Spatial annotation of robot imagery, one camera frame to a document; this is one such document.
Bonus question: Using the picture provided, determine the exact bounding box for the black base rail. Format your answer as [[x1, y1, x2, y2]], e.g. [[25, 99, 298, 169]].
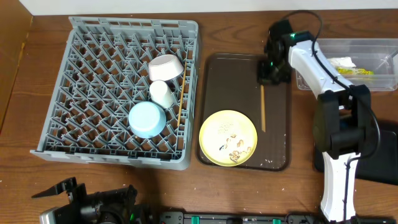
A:
[[155, 209, 396, 224]]

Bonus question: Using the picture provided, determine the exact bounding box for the grey dishwasher rack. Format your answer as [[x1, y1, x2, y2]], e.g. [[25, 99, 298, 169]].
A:
[[32, 17, 200, 170]]

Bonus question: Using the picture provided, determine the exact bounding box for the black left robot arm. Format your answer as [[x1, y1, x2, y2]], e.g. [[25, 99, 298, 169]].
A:
[[32, 177, 159, 224]]

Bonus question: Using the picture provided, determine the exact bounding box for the black waste bin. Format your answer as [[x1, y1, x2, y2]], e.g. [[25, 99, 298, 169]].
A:
[[313, 124, 398, 185]]

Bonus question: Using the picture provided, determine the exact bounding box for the dark brown serving tray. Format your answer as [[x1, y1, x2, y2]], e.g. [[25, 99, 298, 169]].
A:
[[201, 54, 291, 172]]

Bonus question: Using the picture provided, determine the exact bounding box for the yellow green snack wrapper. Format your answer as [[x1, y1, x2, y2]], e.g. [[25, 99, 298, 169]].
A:
[[337, 67, 374, 75]]

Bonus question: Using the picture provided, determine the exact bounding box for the white paper cup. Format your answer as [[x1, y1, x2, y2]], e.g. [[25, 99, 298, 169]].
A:
[[149, 80, 174, 109]]

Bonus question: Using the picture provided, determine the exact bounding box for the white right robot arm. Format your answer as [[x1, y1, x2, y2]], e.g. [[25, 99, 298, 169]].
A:
[[257, 19, 378, 223]]

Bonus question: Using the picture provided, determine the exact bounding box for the wooden chopstick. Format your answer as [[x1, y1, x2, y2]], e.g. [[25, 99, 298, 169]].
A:
[[261, 85, 266, 132], [177, 60, 187, 128]]

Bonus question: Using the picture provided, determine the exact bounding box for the pale pink bowl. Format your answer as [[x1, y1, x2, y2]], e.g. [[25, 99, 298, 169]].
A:
[[149, 54, 184, 82]]

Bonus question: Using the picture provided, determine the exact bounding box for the white paper napkin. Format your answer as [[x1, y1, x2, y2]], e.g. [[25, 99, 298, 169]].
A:
[[328, 57, 356, 68]]

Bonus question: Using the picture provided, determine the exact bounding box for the yellow plate with scraps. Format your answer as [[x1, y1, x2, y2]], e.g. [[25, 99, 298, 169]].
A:
[[199, 110, 257, 167]]

